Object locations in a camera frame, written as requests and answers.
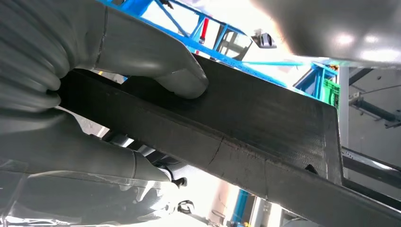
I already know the blue metal shelf rack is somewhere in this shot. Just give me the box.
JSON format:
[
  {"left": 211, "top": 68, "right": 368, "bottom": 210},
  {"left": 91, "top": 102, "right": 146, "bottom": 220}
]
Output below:
[{"left": 97, "top": 0, "right": 289, "bottom": 88}]

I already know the red barrier belt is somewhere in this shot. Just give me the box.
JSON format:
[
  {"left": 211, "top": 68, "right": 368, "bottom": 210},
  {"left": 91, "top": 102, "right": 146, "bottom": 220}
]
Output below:
[{"left": 200, "top": 17, "right": 210, "bottom": 44}]

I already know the glossy dark grey curved shell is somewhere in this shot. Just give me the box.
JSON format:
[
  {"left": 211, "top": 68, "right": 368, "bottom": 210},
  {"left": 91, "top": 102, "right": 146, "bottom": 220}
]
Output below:
[{"left": 250, "top": 0, "right": 401, "bottom": 69}]

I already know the green plastic crate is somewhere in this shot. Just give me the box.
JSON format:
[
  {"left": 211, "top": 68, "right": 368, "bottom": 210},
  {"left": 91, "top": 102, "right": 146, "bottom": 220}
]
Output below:
[{"left": 323, "top": 78, "right": 341, "bottom": 110}]

